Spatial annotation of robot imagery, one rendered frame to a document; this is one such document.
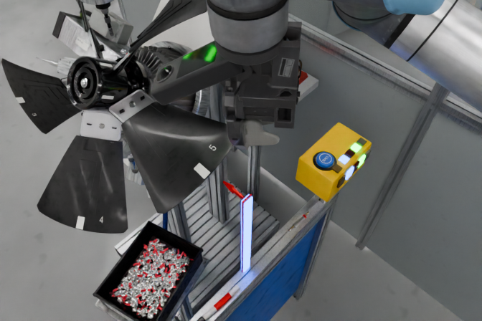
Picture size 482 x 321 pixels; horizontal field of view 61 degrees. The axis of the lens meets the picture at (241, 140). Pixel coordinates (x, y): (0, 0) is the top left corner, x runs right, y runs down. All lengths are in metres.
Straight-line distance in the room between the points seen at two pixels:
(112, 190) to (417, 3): 0.85
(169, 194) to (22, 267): 1.49
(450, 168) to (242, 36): 1.15
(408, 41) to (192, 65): 0.22
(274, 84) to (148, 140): 0.46
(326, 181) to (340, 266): 1.12
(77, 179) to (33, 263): 1.20
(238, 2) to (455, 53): 0.21
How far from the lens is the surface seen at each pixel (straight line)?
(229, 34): 0.38
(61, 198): 1.08
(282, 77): 0.43
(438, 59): 0.43
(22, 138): 2.69
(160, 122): 0.88
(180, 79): 0.45
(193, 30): 1.13
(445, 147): 1.40
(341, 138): 1.02
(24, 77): 1.19
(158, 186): 0.82
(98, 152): 1.02
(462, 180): 1.46
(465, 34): 0.43
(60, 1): 3.76
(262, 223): 1.98
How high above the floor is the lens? 1.83
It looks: 51 degrees down
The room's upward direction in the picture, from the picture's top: straight up
